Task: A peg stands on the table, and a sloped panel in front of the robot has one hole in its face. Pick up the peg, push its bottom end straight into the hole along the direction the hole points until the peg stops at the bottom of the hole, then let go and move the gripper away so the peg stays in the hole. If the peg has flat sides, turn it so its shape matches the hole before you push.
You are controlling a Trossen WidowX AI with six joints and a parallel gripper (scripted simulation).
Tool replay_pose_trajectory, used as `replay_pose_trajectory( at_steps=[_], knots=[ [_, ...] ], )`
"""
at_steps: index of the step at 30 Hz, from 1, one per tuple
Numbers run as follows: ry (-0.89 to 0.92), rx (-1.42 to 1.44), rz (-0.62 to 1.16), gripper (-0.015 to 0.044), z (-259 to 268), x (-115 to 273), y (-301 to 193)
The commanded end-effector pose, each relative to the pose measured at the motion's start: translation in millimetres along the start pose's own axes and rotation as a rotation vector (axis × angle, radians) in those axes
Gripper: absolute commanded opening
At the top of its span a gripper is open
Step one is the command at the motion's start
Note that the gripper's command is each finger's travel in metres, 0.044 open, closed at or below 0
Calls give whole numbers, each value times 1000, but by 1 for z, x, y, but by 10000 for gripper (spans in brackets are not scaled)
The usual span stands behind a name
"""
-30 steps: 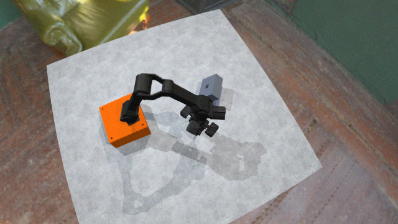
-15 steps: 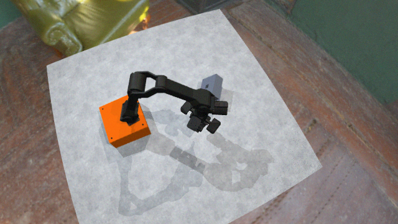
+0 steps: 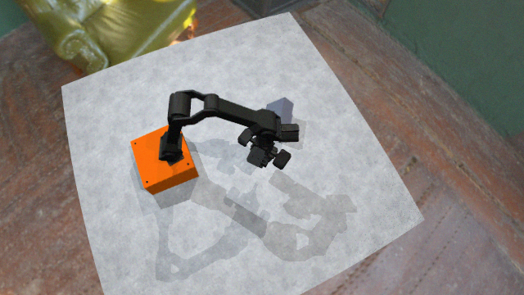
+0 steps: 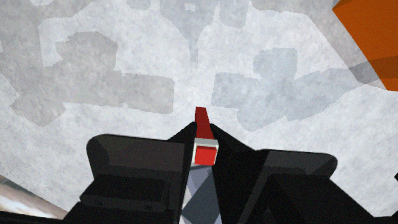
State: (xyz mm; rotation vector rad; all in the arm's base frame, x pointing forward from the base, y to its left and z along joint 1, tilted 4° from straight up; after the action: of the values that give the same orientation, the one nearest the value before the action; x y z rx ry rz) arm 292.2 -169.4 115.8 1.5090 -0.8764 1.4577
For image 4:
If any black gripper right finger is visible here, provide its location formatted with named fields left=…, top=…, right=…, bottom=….
left=210, top=123, right=338, bottom=224

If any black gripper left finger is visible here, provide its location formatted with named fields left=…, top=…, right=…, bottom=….
left=86, top=121, right=197, bottom=224

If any grey sloped panel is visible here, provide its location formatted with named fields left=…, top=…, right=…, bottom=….
left=181, top=164, right=222, bottom=224

